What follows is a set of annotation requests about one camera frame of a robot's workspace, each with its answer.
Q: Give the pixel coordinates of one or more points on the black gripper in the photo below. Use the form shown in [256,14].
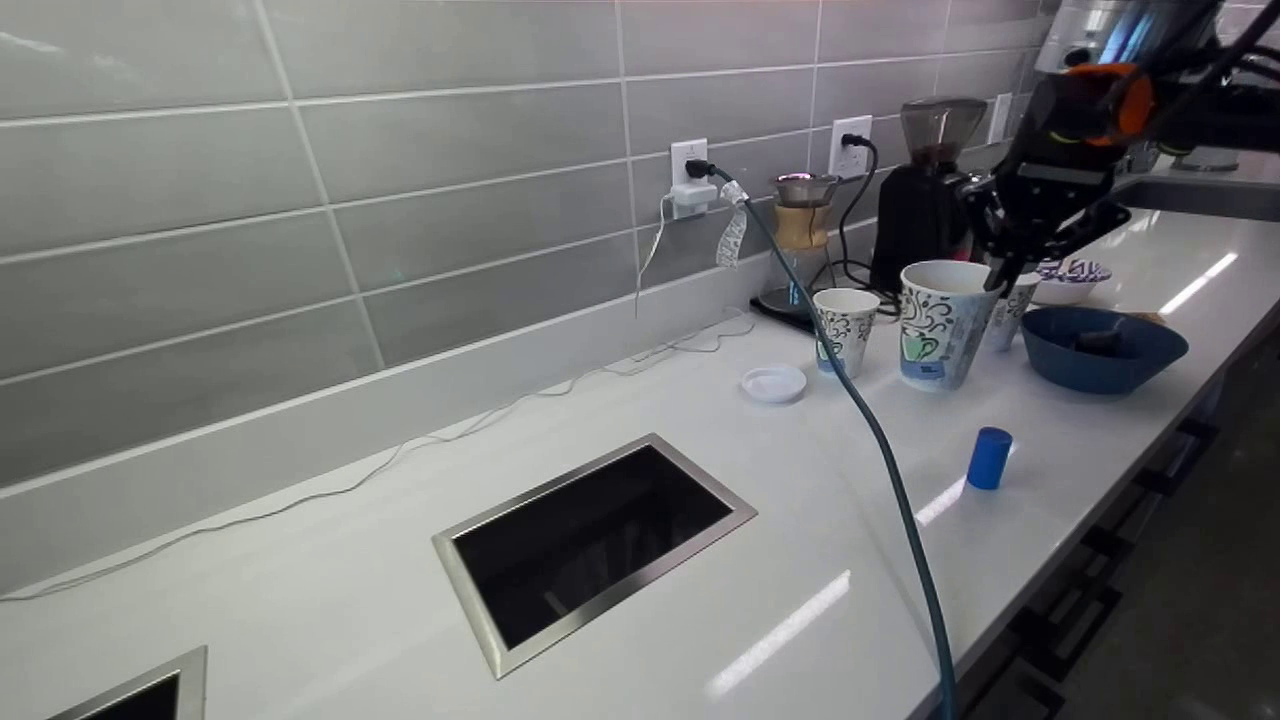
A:
[1044,203]

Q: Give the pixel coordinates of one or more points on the patterned paper coffee cup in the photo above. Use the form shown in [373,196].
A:
[846,327]
[941,335]
[1009,323]

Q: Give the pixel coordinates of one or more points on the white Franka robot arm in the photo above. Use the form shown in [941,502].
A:
[1202,93]

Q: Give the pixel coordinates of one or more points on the black coffee grinder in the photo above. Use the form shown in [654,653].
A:
[920,214]

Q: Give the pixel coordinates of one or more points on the blue patterned white plate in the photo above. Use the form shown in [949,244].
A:
[1077,275]

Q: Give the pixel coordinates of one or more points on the blue bowl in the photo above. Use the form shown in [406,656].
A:
[1112,367]

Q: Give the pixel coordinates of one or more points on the glass pour-over carafe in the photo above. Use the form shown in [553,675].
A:
[801,214]

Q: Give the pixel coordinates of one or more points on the black flat scale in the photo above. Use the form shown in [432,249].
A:
[783,308]

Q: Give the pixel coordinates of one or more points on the white round lid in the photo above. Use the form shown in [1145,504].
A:
[772,387]

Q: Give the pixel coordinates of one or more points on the white power adapter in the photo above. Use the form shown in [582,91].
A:
[699,203]

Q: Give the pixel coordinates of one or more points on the black plug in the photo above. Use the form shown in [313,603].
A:
[702,170]

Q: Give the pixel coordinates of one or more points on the dark cabinet front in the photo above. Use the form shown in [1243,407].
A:
[1135,587]

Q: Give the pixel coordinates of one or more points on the small steel-framed counter opening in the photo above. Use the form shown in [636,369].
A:
[197,680]

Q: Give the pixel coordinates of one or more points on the white wall outlet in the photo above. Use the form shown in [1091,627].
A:
[848,155]
[689,151]

